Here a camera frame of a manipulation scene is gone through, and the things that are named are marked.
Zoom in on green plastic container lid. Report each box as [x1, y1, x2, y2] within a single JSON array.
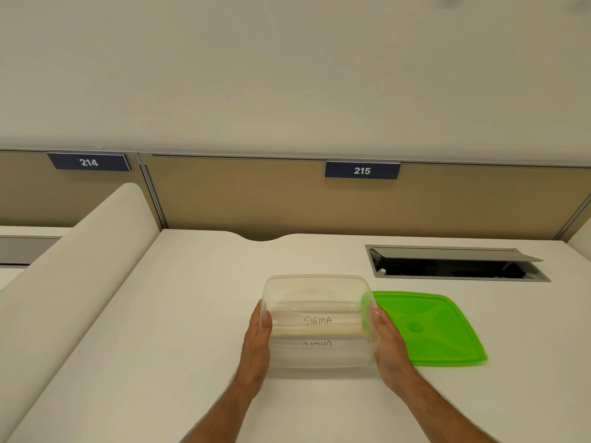
[[361, 291, 488, 367]]

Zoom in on blue desk number sign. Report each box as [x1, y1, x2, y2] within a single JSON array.
[[324, 160, 401, 180], [46, 153, 132, 172]]

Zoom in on white curved desk divider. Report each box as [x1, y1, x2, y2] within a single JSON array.
[[0, 182, 161, 443]]

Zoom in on clear plastic food container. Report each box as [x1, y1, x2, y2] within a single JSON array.
[[260, 274, 381, 380]]

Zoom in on person's left forearm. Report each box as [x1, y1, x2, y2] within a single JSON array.
[[179, 379, 257, 443]]

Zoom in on person's left hand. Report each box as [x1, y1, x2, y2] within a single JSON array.
[[234, 299, 272, 397]]

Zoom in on person's right hand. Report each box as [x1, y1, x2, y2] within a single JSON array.
[[368, 302, 422, 398]]

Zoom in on person's right forearm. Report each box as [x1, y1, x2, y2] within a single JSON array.
[[398, 376, 500, 443]]

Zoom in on beige desk partition panel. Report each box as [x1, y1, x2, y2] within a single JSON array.
[[139, 153, 591, 241], [0, 149, 163, 229]]

